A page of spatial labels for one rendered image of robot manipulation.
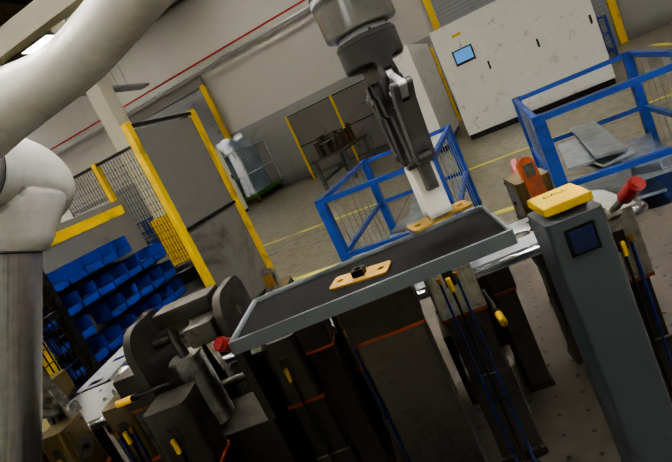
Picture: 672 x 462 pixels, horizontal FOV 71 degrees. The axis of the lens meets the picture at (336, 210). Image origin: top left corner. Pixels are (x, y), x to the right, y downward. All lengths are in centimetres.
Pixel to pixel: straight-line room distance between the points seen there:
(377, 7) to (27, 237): 58
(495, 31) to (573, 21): 117
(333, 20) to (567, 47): 827
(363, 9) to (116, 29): 25
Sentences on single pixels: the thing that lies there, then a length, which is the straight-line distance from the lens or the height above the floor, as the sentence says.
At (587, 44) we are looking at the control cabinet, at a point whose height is 76.
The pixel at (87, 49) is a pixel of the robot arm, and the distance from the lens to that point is 56.
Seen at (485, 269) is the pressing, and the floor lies 100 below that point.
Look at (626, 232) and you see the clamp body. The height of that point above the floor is 102.
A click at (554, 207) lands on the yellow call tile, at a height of 116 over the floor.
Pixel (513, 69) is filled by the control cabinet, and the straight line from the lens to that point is 869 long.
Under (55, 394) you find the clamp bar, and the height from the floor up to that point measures 111.
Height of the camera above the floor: 136
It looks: 10 degrees down
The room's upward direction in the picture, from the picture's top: 25 degrees counter-clockwise
